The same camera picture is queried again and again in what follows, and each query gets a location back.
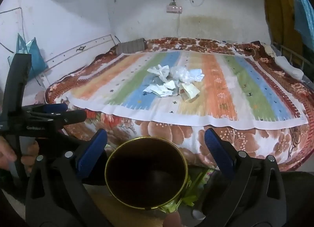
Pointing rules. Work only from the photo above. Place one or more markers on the green white medicine box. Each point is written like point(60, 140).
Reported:
point(188, 91)

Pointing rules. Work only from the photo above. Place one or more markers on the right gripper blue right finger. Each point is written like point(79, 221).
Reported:
point(222, 152)

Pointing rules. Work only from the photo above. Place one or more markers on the metal bed rail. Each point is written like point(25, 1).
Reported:
point(295, 59)

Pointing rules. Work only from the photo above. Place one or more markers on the white tissue paper sheets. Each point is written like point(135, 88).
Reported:
point(161, 89)

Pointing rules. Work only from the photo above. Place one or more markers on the teal plastic bag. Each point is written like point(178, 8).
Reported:
point(26, 63)

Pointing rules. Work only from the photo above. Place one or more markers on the grey striped pillow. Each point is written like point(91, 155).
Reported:
point(130, 47)

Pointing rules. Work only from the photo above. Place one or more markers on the white wooden headboard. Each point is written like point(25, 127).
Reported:
point(75, 59)

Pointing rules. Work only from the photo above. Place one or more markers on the black gold-rimmed trash bin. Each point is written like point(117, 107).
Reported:
point(146, 173)

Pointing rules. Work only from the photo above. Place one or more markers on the mustard yellow hanging garment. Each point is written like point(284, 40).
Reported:
point(280, 20)

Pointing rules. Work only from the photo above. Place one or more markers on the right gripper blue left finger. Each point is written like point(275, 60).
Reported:
point(89, 153)

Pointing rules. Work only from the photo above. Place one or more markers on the brown floral blanket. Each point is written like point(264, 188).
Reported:
point(290, 146)

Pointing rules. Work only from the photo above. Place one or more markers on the striped multicolour bed mat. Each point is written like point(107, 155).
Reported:
point(234, 92)

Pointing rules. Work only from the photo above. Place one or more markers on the pink wall power strip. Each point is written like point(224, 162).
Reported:
point(174, 9)

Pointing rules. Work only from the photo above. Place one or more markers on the blue patterned hanging cloth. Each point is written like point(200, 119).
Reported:
point(303, 11)

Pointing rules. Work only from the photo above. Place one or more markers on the clear plastic bag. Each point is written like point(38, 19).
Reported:
point(181, 74)

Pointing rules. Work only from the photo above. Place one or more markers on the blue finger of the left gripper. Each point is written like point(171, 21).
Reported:
point(50, 108)
point(69, 117)

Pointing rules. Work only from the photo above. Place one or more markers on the white folded cloth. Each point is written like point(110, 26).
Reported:
point(294, 72)

